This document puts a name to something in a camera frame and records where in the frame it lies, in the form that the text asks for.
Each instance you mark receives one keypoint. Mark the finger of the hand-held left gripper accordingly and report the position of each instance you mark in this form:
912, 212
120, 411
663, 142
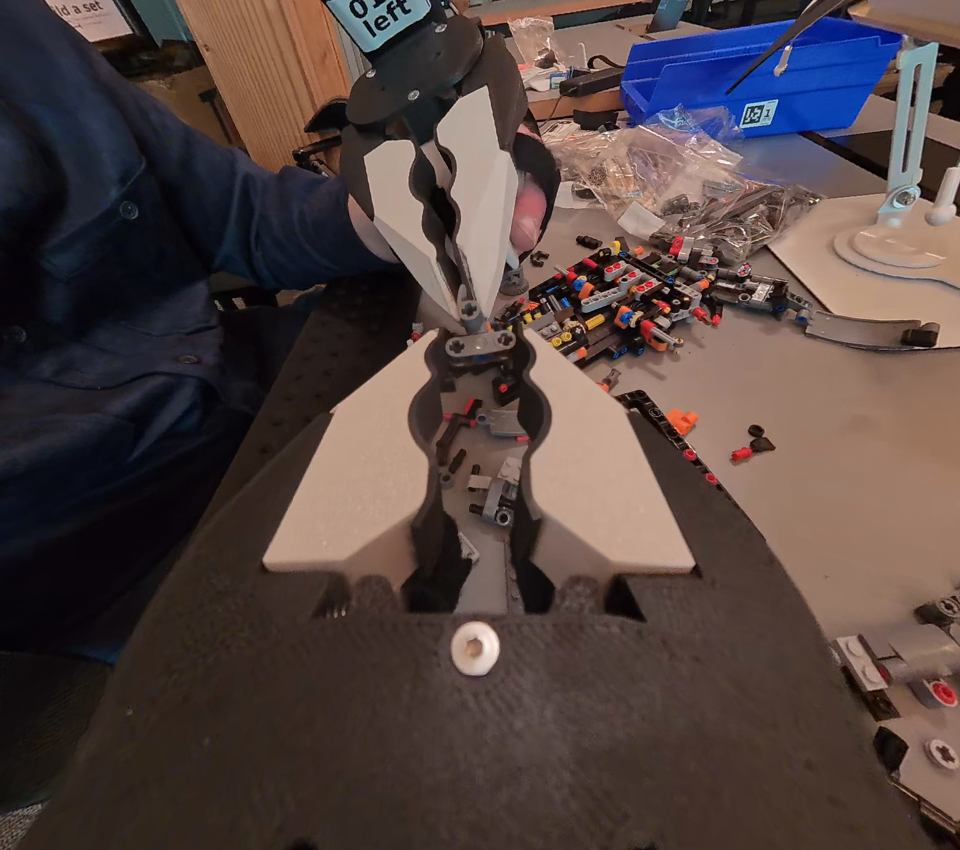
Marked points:
397, 205
487, 183

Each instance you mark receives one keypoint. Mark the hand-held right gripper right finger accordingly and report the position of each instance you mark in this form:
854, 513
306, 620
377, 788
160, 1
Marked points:
607, 490

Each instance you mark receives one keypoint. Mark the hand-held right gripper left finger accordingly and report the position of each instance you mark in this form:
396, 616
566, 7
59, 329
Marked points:
352, 490

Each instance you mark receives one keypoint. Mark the black lego frame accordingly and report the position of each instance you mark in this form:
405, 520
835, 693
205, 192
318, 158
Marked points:
660, 419

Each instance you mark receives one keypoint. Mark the black lego piece red pin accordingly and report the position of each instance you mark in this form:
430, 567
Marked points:
759, 447

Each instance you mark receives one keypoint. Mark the dark grey lego connector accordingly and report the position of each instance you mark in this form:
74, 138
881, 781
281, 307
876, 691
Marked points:
480, 344

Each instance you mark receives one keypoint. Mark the lego car chassis assembly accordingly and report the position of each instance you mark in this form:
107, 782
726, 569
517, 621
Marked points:
615, 299

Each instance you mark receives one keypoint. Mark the lego subassembly with curved panel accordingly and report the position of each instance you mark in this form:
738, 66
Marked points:
862, 333

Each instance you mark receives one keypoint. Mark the person's left forearm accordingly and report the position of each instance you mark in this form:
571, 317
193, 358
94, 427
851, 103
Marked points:
300, 228

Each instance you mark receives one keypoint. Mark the grey lego gear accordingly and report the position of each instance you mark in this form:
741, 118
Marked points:
516, 282

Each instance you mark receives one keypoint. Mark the clear bag of lego pieces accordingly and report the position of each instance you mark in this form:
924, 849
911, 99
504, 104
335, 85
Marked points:
675, 175

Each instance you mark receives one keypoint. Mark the person's left hand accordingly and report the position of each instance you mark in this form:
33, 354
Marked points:
529, 213

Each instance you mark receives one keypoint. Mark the printed paper leaflets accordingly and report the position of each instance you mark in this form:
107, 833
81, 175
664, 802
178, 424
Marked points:
562, 130

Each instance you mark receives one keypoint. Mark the small clear plastic bag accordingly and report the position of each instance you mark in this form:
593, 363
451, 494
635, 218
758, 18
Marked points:
532, 37

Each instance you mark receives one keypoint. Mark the black chair armrest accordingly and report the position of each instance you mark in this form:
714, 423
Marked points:
322, 115

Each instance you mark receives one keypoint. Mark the small white object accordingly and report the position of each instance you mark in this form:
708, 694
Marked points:
544, 82

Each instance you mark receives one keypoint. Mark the black perforated mat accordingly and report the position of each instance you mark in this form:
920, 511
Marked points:
330, 370

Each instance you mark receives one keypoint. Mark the small black box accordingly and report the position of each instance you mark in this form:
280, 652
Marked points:
596, 119

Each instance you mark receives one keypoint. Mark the wooden desk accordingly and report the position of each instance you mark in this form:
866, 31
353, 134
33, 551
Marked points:
555, 3

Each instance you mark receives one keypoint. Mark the black power adapter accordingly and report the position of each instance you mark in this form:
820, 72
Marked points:
592, 79

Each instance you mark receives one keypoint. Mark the plain blue plastic bin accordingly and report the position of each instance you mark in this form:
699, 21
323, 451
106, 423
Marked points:
634, 85

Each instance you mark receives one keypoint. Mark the person's torso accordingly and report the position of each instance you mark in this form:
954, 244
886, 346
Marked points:
112, 303

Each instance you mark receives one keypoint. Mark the white book stand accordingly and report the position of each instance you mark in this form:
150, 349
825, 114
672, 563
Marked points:
825, 280

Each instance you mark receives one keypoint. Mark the blue bin with tag label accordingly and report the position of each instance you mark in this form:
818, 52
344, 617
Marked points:
825, 85

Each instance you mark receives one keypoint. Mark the orange lego bracket piece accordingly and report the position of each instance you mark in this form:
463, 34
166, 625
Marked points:
681, 420

